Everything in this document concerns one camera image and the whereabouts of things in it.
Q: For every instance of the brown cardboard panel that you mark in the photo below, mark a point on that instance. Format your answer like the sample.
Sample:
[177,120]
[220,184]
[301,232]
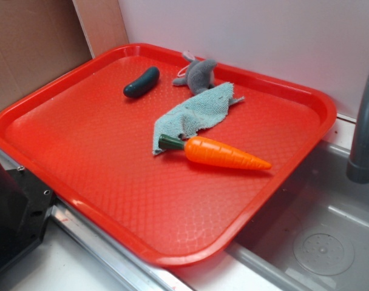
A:
[42,40]

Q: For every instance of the light blue terry cloth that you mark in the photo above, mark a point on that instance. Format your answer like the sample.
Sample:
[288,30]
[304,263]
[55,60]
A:
[202,111]

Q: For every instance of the grey faucet spout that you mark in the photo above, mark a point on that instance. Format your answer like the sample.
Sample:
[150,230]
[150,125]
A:
[358,162]

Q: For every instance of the orange toy carrot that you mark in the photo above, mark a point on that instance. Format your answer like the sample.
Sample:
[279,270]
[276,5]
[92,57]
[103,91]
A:
[213,153]

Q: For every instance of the grey plush toy animal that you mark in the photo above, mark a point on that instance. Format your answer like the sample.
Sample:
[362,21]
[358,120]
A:
[198,75]

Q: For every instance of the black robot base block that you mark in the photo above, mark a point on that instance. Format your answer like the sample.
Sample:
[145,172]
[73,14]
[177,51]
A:
[25,206]

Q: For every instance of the grey plastic sink basin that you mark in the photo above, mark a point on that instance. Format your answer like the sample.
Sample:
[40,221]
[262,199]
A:
[313,233]

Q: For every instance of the dark green toy cucumber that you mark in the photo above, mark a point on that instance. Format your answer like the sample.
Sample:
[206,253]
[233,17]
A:
[143,84]

